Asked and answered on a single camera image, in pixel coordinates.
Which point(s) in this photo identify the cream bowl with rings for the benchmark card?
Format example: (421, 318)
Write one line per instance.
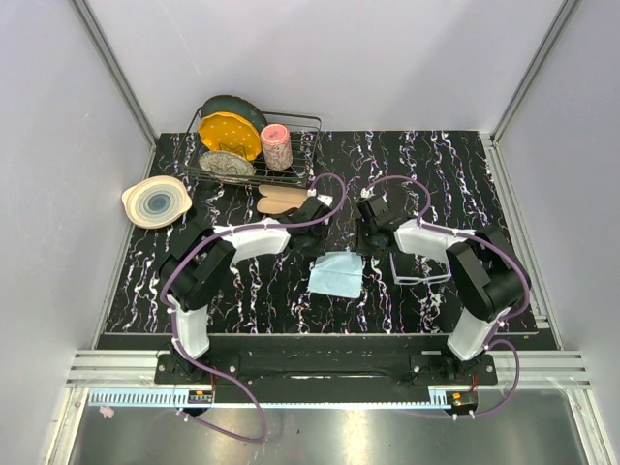
(156, 202)

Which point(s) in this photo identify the pink patterned cup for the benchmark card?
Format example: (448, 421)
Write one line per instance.
(277, 147)

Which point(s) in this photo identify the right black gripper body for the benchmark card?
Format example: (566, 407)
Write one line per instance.
(365, 241)

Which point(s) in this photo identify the yellow dotted plate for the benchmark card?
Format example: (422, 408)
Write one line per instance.
(229, 132)

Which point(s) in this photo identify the dark green plate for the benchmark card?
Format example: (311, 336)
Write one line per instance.
(236, 105)

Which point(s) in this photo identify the black glasses case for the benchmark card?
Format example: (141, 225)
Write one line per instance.
(279, 199)

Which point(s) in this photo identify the white frame sunglasses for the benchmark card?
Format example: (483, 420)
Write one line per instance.
(404, 277)

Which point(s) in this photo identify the grey patterned small plate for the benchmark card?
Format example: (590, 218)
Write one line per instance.
(226, 166)

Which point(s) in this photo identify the light blue cleaning cloth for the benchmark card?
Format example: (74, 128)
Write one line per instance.
(337, 274)

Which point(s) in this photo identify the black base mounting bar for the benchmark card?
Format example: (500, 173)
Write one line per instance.
(421, 360)

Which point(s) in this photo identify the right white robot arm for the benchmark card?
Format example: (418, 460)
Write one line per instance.
(491, 282)

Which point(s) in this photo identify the black wire dish rack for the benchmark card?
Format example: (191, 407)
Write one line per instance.
(305, 131)

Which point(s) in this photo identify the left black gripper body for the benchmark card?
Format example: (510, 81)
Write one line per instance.
(317, 240)

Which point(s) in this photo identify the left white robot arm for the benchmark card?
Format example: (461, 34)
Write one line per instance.
(194, 270)

